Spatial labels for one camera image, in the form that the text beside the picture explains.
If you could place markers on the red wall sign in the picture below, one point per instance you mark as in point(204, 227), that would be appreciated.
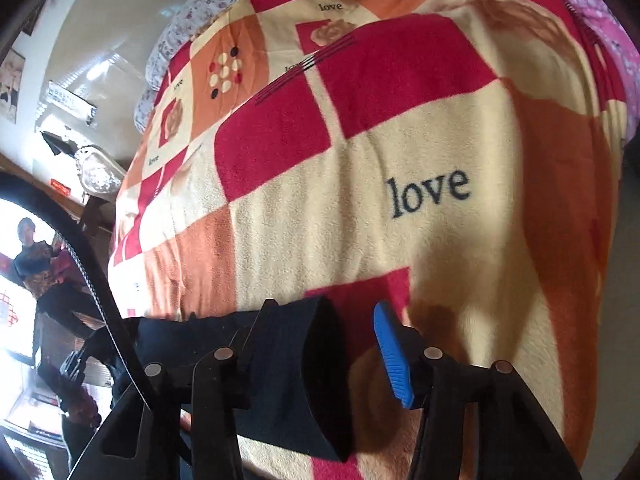
point(60, 188)

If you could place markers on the large floral pillow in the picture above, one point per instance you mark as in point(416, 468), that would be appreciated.
point(210, 5)

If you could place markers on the white ornate chair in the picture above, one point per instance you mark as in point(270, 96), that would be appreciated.
point(97, 170)

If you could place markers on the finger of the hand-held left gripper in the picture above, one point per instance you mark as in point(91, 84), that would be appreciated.
point(80, 362)

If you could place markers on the checkered rose printed blanket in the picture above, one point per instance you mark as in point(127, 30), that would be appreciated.
point(425, 135)

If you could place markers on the wall calendar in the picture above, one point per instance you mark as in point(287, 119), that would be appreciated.
point(70, 100)

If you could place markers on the small floral pillow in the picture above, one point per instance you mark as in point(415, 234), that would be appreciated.
point(145, 105)

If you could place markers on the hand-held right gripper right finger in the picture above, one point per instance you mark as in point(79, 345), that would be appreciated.
point(392, 355)

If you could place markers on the pink penguin printed quilt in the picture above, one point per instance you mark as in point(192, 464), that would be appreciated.
point(600, 10)

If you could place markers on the wall poster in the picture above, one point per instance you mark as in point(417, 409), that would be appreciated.
point(12, 85)

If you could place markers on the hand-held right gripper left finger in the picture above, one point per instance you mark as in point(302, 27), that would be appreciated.
point(215, 385)

